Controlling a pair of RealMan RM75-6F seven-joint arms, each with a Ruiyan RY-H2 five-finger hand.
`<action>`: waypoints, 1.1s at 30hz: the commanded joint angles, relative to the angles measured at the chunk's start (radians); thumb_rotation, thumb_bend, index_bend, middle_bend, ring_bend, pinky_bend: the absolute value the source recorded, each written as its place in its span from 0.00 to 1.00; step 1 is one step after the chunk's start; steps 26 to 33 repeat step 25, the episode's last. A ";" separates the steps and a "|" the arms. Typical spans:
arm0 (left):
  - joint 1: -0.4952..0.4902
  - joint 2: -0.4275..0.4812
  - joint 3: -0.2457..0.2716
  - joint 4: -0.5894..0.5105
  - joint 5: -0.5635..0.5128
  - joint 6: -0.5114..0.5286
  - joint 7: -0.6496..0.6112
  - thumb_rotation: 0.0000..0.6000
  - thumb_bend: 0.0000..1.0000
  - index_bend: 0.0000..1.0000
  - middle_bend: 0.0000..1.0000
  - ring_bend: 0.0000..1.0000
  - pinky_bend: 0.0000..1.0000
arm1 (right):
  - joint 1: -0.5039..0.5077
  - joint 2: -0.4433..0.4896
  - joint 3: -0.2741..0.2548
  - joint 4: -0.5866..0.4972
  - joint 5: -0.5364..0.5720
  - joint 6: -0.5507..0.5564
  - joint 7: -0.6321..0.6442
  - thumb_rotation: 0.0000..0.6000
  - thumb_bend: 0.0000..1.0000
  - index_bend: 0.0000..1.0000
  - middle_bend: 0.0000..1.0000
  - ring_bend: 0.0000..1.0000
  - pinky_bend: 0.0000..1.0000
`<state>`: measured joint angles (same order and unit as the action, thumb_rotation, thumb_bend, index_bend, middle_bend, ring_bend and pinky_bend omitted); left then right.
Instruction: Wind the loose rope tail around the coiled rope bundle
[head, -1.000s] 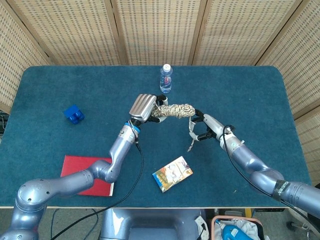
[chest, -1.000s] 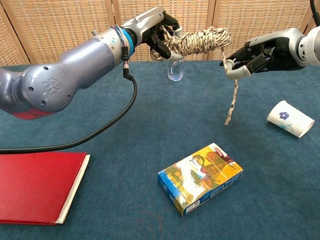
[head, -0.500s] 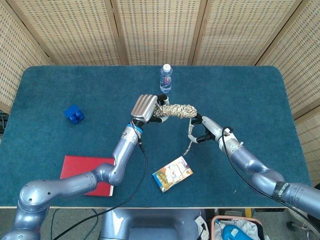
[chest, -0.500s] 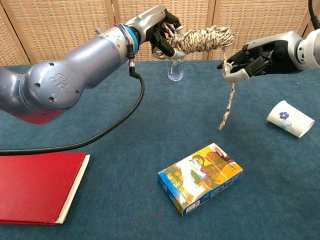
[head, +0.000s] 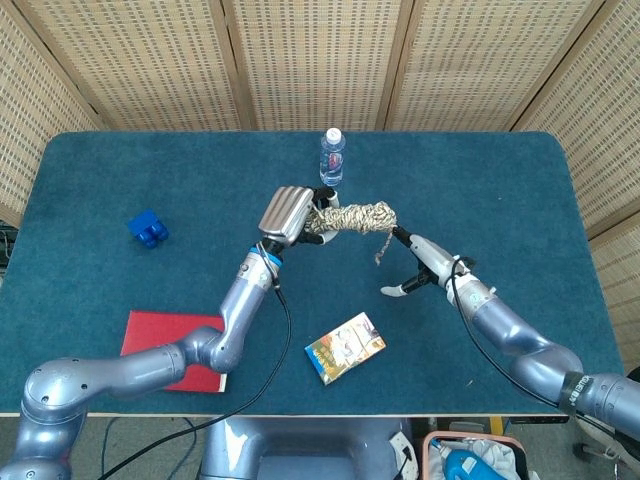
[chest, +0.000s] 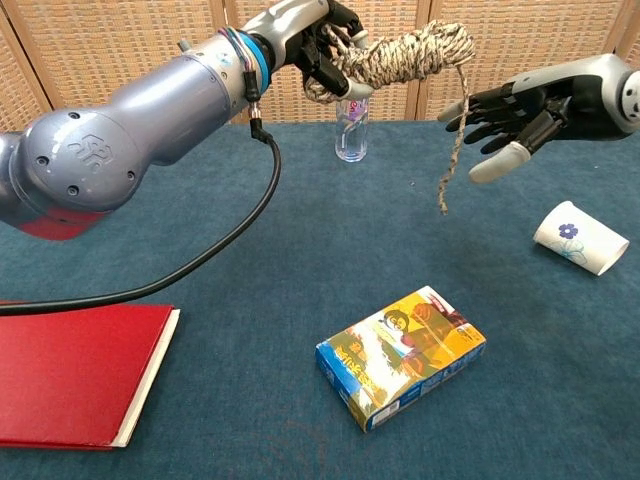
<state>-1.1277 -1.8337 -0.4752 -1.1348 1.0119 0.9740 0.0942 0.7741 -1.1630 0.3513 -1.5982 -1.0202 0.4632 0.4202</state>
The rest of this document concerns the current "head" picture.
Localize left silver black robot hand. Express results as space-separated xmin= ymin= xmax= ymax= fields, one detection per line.
xmin=257 ymin=185 xmax=343 ymax=247

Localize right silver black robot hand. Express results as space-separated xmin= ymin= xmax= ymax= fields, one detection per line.
xmin=380 ymin=225 xmax=476 ymax=300

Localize beige braided rope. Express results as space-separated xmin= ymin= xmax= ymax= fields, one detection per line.
xmin=305 ymin=200 xmax=398 ymax=267

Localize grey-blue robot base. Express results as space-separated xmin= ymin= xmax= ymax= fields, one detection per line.
xmin=198 ymin=416 xmax=416 ymax=480

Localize clear plastic water bottle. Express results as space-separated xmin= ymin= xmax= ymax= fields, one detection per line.
xmin=318 ymin=127 xmax=347 ymax=188

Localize blue felt table cover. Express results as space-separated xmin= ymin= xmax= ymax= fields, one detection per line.
xmin=0 ymin=130 xmax=629 ymax=417

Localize colourful printed card box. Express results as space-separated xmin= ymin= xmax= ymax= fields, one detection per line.
xmin=304 ymin=311 xmax=387 ymax=386

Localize blue toy building block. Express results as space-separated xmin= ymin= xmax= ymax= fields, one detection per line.
xmin=126 ymin=208 xmax=170 ymax=250

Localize woven bamboo screen panel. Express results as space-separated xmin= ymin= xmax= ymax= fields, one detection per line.
xmin=222 ymin=0 xmax=416 ymax=132
xmin=14 ymin=0 xmax=251 ymax=132
xmin=509 ymin=0 xmax=640 ymax=239
xmin=0 ymin=0 xmax=104 ymax=214
xmin=384 ymin=0 xmax=621 ymax=132
xmin=589 ymin=224 xmax=640 ymax=374

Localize red hardcover book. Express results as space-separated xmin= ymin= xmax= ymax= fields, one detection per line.
xmin=119 ymin=310 xmax=229 ymax=394

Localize white power strip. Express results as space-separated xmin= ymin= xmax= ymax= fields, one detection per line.
xmin=389 ymin=432 xmax=419 ymax=474

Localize pink plastic bin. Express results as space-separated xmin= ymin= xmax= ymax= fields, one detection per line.
xmin=422 ymin=430 xmax=529 ymax=480

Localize white crumpled cloth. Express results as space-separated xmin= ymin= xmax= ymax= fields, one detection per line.
xmin=469 ymin=439 xmax=519 ymax=480

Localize blue plastic bottle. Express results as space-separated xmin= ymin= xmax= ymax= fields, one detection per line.
xmin=432 ymin=439 xmax=487 ymax=480

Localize black device beside table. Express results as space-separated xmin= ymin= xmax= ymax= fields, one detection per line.
xmin=0 ymin=219 xmax=20 ymax=269

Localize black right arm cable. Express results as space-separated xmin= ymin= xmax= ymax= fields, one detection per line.
xmin=449 ymin=255 xmax=640 ymax=454

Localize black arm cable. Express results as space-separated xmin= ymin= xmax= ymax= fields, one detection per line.
xmin=449 ymin=255 xmax=640 ymax=454
xmin=102 ymin=284 xmax=292 ymax=480

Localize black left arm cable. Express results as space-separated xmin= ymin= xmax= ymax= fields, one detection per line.
xmin=102 ymin=284 xmax=292 ymax=480

